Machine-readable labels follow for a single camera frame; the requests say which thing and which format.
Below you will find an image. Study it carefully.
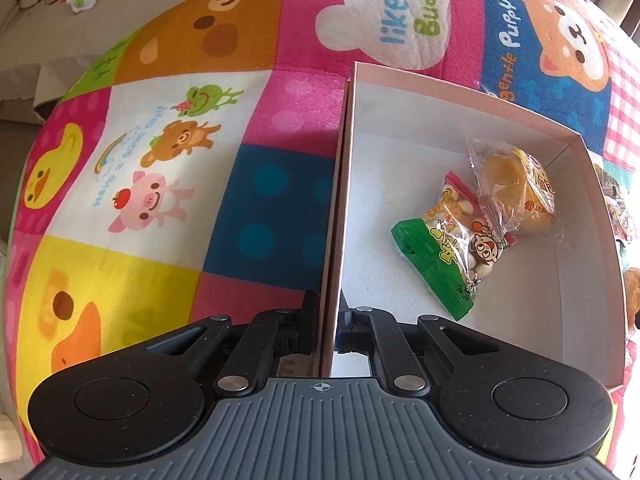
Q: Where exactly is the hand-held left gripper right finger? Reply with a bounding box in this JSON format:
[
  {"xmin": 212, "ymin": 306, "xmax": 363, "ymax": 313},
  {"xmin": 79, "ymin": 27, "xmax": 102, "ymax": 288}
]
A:
[{"xmin": 336, "ymin": 305, "xmax": 502, "ymax": 397}]

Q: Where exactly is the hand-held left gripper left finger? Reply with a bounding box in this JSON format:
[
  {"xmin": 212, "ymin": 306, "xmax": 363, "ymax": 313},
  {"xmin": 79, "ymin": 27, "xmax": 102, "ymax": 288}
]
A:
[{"xmin": 144, "ymin": 290, "xmax": 320, "ymax": 396}]

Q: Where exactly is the green snack packet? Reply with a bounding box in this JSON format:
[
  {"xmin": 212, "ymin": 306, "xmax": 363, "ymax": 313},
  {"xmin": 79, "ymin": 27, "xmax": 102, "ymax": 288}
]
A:
[{"xmin": 391, "ymin": 170, "xmax": 518, "ymax": 322}]

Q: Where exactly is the pink cardboard box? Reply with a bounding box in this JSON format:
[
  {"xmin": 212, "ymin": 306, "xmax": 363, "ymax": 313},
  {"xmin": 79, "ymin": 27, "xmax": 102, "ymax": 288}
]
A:
[{"xmin": 318, "ymin": 61, "xmax": 627, "ymax": 391}]

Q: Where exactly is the yellow mini bread packet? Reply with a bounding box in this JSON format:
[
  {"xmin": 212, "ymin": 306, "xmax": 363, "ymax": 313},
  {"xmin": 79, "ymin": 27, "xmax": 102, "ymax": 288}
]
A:
[{"xmin": 465, "ymin": 132, "xmax": 558, "ymax": 241}]

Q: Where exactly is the colourful printed blanket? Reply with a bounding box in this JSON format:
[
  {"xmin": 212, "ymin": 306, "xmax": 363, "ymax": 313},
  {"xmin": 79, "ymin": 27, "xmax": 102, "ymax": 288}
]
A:
[{"xmin": 7, "ymin": 0, "xmax": 640, "ymax": 480}]

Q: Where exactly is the white printed snack packet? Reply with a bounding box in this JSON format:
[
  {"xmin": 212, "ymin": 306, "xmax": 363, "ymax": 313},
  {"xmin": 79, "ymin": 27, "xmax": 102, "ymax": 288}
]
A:
[{"xmin": 592, "ymin": 162, "xmax": 640, "ymax": 246}]

